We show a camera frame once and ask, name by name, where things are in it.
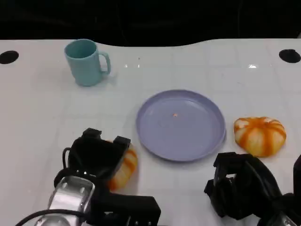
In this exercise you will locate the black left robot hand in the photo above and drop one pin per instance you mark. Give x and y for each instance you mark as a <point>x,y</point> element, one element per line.
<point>94,155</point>

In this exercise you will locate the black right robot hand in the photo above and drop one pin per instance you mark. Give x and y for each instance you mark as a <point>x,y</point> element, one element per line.
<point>254,186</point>

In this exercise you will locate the orange white toy bread roll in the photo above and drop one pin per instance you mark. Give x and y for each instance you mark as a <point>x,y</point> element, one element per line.
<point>124,169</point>
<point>258,136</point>

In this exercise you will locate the pale green mug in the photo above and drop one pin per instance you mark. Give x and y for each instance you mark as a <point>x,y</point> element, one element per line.
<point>82,68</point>

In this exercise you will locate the lilac plate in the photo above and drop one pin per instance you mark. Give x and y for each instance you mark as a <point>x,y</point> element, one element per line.
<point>181,136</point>

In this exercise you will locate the black table grommet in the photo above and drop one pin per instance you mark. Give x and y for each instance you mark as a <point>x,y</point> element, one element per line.
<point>289,55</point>
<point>9,57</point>

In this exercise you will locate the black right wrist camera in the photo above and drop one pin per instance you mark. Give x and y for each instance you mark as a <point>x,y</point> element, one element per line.
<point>298,174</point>

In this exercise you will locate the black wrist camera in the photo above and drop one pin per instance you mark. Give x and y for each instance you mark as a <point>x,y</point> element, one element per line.
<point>298,174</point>
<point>131,208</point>

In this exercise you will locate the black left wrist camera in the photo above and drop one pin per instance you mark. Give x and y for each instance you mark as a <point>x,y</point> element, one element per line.
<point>131,208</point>

